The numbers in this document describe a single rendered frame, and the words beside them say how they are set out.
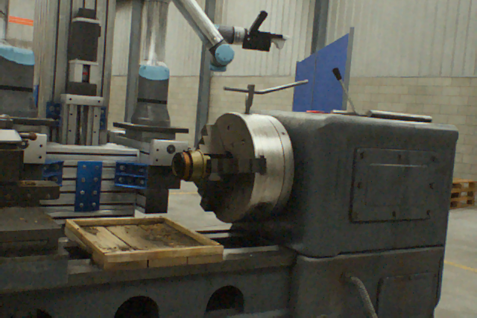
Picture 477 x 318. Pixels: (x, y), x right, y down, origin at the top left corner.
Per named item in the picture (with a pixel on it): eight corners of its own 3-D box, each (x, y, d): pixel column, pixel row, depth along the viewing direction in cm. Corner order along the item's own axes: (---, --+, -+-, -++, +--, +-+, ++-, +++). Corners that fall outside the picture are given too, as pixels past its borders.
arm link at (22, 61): (7, 85, 170) (10, 42, 169) (-16, 83, 178) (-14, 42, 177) (41, 88, 180) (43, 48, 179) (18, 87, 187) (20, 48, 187)
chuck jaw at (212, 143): (228, 162, 155) (218, 129, 161) (235, 153, 152) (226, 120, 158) (194, 161, 150) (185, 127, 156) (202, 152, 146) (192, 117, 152)
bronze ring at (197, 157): (200, 148, 151) (171, 147, 146) (216, 152, 143) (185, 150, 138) (198, 180, 152) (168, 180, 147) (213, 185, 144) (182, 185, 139)
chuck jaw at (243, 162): (241, 158, 150) (264, 156, 140) (241, 176, 149) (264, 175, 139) (206, 156, 144) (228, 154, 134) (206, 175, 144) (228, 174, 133)
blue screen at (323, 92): (266, 179, 1038) (276, 59, 1026) (306, 182, 1042) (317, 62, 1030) (299, 223, 627) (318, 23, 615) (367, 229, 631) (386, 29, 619)
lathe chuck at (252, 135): (220, 204, 171) (232, 107, 166) (274, 237, 144) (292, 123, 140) (194, 205, 166) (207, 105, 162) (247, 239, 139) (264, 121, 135)
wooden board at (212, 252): (165, 229, 162) (166, 215, 162) (223, 261, 132) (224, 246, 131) (64, 233, 147) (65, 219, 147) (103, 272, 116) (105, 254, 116)
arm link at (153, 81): (136, 97, 198) (139, 61, 197) (136, 98, 211) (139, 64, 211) (169, 100, 201) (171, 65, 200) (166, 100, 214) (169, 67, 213)
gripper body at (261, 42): (267, 51, 231) (240, 48, 229) (269, 31, 230) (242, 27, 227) (271, 52, 224) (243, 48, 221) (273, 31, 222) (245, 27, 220)
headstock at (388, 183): (352, 216, 213) (361, 118, 211) (455, 247, 172) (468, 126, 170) (222, 220, 182) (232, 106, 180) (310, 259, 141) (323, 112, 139)
